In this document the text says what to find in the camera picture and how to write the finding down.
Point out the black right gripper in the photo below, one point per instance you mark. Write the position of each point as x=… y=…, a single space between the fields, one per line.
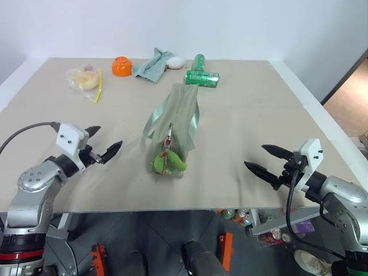
x=289 y=171

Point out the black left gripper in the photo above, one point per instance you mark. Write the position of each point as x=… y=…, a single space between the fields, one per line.
x=86 y=156

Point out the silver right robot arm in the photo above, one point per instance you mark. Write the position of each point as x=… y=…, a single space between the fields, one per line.
x=342 y=201

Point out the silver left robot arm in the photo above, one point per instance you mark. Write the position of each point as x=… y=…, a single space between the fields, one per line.
x=31 y=184

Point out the clear plastic bag with food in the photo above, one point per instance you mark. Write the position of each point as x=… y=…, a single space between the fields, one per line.
x=83 y=86

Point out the sage green pouch bag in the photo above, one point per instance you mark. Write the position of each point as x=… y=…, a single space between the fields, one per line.
x=178 y=115

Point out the beige table cover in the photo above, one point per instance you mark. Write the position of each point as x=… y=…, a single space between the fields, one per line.
x=258 y=115

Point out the orange drink can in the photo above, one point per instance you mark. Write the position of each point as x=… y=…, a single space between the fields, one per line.
x=238 y=217

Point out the round yellow bread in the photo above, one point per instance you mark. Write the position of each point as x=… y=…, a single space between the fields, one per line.
x=84 y=79

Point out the green drink can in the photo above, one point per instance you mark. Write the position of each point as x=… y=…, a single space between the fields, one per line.
x=228 y=214

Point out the silver zipper pull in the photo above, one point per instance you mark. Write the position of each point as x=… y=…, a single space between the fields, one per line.
x=170 y=132

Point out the purple packet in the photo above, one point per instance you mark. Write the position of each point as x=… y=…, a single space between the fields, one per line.
x=304 y=226

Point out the red drink can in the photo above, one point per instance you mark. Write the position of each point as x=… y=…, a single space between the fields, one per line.
x=276 y=235

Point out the green plush charm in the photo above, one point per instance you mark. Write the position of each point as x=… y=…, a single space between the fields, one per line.
x=175 y=161

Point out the orange plastic bowl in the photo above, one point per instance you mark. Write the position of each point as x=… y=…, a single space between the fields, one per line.
x=122 y=68

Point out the teal crumpled cloth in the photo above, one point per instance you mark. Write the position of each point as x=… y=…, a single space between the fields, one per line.
x=152 y=67

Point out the white egg-shaped object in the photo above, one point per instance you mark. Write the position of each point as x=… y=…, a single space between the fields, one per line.
x=176 y=62

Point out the white shoe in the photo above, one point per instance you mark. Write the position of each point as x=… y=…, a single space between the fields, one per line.
x=312 y=263

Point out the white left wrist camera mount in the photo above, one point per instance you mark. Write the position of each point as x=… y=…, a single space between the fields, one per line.
x=69 y=138

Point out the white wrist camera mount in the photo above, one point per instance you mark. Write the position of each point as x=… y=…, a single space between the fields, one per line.
x=309 y=159
x=69 y=138

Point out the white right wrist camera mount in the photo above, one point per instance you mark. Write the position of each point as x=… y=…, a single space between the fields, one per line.
x=309 y=159

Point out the orange metal bracket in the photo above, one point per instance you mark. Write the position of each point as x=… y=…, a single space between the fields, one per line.
x=227 y=250
x=98 y=258

